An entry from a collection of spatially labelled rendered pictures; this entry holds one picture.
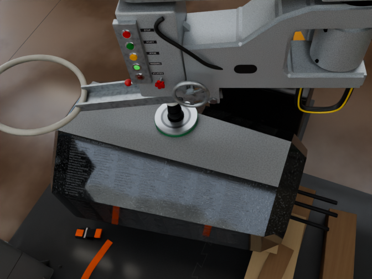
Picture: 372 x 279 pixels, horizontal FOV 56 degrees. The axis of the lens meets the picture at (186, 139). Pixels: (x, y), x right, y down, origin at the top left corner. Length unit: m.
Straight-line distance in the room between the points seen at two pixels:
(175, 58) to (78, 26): 2.76
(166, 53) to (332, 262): 1.56
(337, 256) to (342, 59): 1.30
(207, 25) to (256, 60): 0.22
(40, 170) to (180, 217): 1.52
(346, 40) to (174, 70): 0.59
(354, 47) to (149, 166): 0.99
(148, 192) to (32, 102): 1.93
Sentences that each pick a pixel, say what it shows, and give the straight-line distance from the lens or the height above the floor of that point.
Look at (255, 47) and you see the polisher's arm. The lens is 1.27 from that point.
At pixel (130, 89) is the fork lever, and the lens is 1.71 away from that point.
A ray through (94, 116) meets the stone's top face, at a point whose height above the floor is 0.87.
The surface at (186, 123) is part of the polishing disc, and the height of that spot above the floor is 0.90.
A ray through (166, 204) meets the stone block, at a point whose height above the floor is 0.70.
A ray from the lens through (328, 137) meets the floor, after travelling 2.82.
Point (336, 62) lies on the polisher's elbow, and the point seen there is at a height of 1.34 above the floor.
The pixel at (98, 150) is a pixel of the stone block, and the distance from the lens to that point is 1.81.
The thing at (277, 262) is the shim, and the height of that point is 0.26.
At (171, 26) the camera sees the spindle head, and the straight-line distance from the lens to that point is 1.21.
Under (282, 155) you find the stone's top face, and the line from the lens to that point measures 1.66.
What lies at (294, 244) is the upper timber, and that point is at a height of 0.25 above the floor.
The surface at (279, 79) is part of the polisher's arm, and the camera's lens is 1.39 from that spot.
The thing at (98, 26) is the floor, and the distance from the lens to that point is 3.91.
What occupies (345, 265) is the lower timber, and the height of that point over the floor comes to 0.13.
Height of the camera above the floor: 2.27
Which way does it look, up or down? 56 degrees down
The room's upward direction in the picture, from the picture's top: 11 degrees counter-clockwise
